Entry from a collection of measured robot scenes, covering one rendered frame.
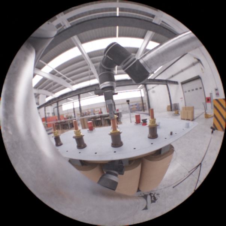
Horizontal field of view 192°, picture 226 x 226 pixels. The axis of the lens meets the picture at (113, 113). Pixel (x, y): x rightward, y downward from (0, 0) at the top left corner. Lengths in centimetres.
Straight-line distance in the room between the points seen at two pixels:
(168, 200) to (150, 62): 187
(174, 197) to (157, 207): 35
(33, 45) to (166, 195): 190
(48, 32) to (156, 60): 37
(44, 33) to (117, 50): 31
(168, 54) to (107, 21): 302
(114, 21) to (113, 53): 297
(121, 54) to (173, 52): 25
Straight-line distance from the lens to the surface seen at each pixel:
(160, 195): 172
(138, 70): 36
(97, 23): 326
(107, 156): 38
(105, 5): 678
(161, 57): 36
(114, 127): 42
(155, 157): 78
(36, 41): 16
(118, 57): 36
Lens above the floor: 160
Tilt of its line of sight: 2 degrees down
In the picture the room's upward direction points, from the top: 9 degrees counter-clockwise
